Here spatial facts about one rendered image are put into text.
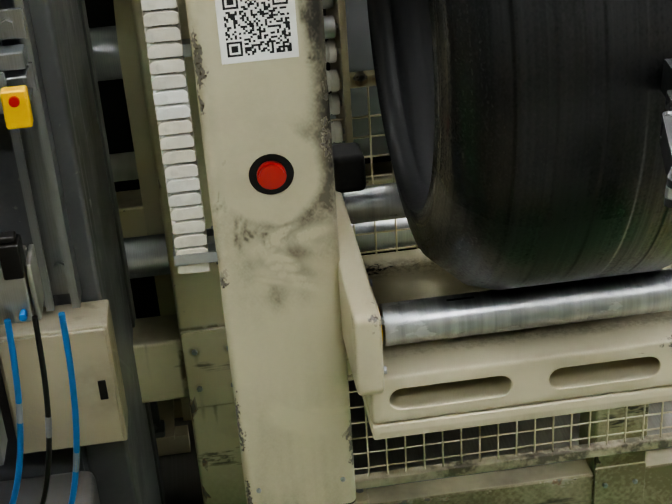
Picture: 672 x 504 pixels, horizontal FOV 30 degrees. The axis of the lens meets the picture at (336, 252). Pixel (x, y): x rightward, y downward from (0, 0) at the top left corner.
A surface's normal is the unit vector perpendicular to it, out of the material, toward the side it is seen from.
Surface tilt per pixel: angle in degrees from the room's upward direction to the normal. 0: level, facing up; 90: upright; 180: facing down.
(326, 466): 90
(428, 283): 0
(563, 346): 0
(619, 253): 125
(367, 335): 90
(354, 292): 0
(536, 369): 90
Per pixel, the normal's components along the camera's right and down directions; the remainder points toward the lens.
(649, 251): 0.15, 0.91
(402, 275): -0.06, -0.87
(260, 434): 0.14, 0.47
